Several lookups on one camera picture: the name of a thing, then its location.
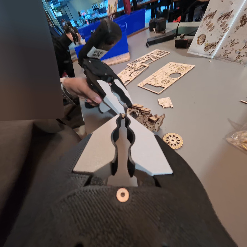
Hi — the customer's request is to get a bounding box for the black device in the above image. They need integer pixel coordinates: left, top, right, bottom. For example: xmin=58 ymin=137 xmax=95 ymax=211
xmin=149 ymin=17 xmax=167 ymax=32

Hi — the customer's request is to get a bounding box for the black cable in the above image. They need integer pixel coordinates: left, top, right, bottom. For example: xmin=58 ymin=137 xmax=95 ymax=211
xmin=174 ymin=8 xmax=188 ymax=38

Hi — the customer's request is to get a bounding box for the silver bracelet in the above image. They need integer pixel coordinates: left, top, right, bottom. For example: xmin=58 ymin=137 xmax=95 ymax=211
xmin=60 ymin=77 xmax=77 ymax=106

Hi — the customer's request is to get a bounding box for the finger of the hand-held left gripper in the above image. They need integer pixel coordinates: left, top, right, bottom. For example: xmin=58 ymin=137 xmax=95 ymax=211
xmin=96 ymin=80 xmax=125 ymax=114
xmin=111 ymin=78 xmax=134 ymax=108

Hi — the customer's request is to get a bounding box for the large wooden sheet round hole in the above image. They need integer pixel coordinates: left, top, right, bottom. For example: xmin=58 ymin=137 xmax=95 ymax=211
xmin=137 ymin=62 xmax=195 ymax=94

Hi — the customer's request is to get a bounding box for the clear plastic bag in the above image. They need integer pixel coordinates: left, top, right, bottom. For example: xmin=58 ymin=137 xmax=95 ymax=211
xmin=223 ymin=129 xmax=247 ymax=151

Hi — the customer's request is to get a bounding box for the long wooden part sheet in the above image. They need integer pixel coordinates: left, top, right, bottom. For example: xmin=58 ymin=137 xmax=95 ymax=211
xmin=126 ymin=49 xmax=170 ymax=67

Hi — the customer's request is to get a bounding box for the plywood board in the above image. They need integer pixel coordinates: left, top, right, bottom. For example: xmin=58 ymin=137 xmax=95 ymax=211
xmin=103 ymin=52 xmax=131 ymax=66

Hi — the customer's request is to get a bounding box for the round wooden gear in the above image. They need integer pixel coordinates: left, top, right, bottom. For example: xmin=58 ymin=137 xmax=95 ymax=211
xmin=162 ymin=133 xmax=184 ymax=150

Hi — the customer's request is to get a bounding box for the person's clothing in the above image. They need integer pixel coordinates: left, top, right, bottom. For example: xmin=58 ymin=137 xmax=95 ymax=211
xmin=0 ymin=118 xmax=87 ymax=245

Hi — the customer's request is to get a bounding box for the small wooden part sheet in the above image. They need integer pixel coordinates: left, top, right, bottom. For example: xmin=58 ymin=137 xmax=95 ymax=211
xmin=158 ymin=97 xmax=174 ymax=109

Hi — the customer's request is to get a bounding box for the grey desk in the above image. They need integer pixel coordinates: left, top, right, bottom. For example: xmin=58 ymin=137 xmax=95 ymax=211
xmin=73 ymin=22 xmax=247 ymax=246

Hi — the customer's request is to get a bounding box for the wooden motorcycle model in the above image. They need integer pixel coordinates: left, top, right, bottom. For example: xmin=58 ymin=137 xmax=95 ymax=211
xmin=126 ymin=103 xmax=165 ymax=132

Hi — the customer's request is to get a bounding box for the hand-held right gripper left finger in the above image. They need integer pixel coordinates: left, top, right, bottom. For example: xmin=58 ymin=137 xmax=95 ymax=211
xmin=73 ymin=113 xmax=123 ymax=186

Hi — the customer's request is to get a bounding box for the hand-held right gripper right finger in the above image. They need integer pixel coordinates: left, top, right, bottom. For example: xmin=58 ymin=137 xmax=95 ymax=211
xmin=124 ymin=113 xmax=173 ymax=178

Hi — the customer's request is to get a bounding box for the blue partition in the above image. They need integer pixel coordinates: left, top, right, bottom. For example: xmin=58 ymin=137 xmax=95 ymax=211
xmin=77 ymin=8 xmax=146 ymax=37

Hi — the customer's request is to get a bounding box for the black box red label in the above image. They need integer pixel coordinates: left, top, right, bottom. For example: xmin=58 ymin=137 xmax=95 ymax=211
xmin=175 ymin=38 xmax=193 ymax=49

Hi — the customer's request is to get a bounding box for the long black case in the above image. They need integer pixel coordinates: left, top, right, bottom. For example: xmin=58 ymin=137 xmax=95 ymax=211
xmin=146 ymin=32 xmax=175 ymax=48

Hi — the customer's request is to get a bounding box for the person's left hand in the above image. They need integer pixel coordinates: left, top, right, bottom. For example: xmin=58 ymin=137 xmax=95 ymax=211
xmin=61 ymin=77 xmax=103 ymax=106

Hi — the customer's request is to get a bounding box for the printed instruction booklet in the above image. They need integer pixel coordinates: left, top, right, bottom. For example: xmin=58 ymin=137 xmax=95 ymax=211
xmin=187 ymin=0 xmax=247 ymax=64

